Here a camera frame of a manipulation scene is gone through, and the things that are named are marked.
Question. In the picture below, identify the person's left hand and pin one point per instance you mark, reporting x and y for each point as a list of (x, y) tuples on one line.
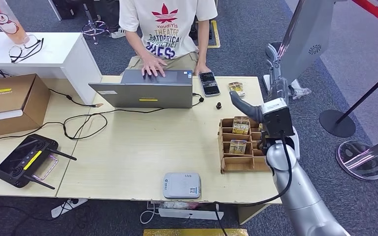
[(202, 68)]

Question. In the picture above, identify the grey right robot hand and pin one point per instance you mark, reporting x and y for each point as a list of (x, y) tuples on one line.
[(277, 89)]

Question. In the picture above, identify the person's right hand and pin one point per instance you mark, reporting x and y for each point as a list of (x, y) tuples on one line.
[(151, 63)]

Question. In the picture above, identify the wooden card organiser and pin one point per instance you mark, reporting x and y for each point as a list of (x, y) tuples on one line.
[(241, 164)]

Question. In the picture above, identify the person's left forearm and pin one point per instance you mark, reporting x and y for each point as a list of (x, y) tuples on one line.
[(203, 42)]

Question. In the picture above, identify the person's right forearm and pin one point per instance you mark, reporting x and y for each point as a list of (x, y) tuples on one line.
[(138, 45)]

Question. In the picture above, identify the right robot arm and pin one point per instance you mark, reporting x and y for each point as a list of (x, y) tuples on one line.
[(303, 195)]

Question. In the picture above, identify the person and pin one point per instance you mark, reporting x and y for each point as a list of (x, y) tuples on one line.
[(166, 32)]

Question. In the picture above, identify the person's foot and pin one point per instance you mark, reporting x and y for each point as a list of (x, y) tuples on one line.
[(119, 33)]

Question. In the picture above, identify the yellow hotel key card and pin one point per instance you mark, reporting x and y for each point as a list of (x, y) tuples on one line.
[(240, 129), (238, 147), (241, 120)]

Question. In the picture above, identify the black smartphone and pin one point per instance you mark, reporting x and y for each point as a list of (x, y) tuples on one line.
[(209, 85)]

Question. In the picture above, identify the clear plastic wrap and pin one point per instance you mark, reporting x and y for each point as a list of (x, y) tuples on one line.
[(301, 92)]

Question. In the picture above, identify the grey laptop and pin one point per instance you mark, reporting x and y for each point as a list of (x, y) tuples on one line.
[(143, 94)]

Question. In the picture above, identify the yellow floor tape square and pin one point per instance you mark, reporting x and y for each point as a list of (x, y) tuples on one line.
[(217, 34)]

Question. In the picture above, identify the stack of hotel cards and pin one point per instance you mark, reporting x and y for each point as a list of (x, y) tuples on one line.
[(236, 88)]

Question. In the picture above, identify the small black knob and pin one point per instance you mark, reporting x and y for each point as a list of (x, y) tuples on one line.
[(219, 105)]

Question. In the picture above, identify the silver kiosk stand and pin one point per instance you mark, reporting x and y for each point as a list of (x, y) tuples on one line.
[(306, 39)]

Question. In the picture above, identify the chrome stool base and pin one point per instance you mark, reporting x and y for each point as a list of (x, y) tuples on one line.
[(92, 31)]

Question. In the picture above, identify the black stanchion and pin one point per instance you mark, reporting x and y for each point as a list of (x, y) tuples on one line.
[(337, 123)]

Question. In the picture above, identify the chrome stanchion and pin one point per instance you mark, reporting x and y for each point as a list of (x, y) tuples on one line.
[(360, 163), (295, 14)]

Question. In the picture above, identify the white cabinet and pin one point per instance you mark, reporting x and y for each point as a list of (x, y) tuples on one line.
[(62, 49)]

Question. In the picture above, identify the red barrier belt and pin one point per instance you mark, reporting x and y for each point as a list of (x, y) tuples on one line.
[(375, 12)]

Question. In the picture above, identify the wooden desk leg panel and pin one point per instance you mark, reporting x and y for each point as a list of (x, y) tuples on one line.
[(251, 213)]

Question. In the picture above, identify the black-framed glasses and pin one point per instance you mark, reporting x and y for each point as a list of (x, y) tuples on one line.
[(19, 52)]

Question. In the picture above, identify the pink wrapped package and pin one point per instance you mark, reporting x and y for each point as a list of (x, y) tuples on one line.
[(182, 206)]

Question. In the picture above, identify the long white power strip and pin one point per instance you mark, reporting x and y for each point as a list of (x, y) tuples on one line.
[(189, 214)]

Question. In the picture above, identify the brown cardboard box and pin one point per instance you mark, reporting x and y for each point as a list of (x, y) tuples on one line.
[(6, 94)]

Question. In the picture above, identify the clear purple-edged sleeve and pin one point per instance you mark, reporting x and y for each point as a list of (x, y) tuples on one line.
[(47, 169)]

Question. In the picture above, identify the pink snowman drink cup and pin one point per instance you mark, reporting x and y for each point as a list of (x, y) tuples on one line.
[(6, 22)]

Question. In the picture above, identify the shiny yellow floor tape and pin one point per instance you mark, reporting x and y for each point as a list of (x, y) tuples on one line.
[(192, 232)]

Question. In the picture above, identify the black controller with antennas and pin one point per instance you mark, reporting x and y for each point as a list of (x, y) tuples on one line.
[(19, 163)]

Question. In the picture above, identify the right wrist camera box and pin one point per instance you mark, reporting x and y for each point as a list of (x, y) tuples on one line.
[(278, 120)]

